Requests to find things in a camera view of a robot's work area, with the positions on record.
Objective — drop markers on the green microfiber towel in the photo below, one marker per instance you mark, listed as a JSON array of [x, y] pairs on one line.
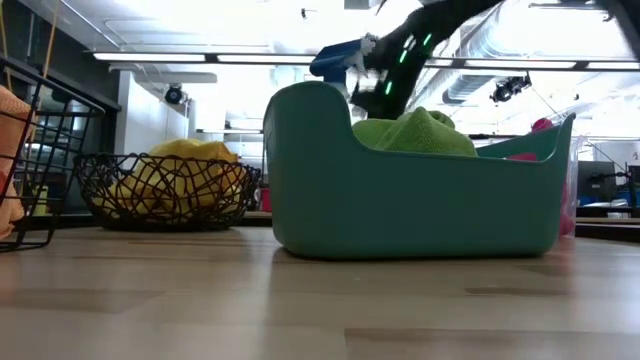
[[425, 135], [365, 132]]

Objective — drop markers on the pink microfiber towel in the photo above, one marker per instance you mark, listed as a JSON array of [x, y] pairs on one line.
[[542, 125]]

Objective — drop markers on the yellow microfiber towel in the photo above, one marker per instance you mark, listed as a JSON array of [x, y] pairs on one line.
[[190, 150], [130, 195]]

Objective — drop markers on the orange microfiber towel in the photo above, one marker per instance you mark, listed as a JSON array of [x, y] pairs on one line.
[[12, 125], [9, 210]]

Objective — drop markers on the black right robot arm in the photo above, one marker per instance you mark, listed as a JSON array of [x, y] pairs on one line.
[[430, 25]]

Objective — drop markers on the grey spray bottle blue nozzle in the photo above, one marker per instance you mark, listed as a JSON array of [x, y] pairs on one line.
[[332, 57]]

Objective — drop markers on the teal plastic basket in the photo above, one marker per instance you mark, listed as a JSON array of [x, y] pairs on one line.
[[400, 200]]

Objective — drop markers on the black ceiling-mounted device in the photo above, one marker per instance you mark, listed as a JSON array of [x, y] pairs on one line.
[[510, 89]]

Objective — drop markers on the red plastic bin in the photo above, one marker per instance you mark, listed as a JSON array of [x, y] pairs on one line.
[[266, 200]]

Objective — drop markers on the ceiling light strip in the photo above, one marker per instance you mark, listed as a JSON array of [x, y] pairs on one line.
[[525, 64], [200, 57]]

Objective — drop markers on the clear plastic bin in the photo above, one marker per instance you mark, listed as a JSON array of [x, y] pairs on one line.
[[577, 150]]

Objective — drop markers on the black computer monitor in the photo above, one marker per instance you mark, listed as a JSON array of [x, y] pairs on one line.
[[597, 180]]

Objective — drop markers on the black ceiling camera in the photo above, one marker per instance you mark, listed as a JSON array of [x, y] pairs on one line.
[[173, 95]]

